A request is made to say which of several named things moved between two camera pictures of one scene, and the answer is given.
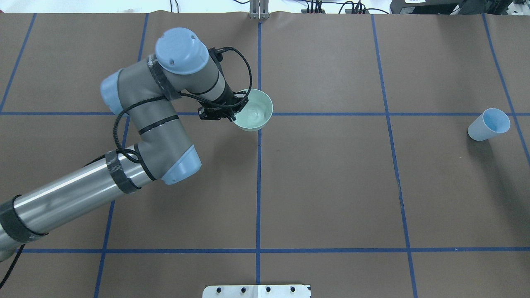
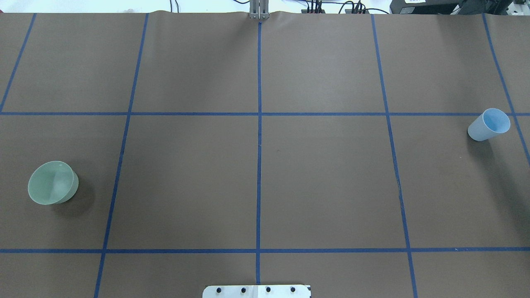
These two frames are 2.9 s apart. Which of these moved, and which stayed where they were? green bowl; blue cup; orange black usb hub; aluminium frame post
Moved: green bowl
Stayed: aluminium frame post; orange black usb hub; blue cup
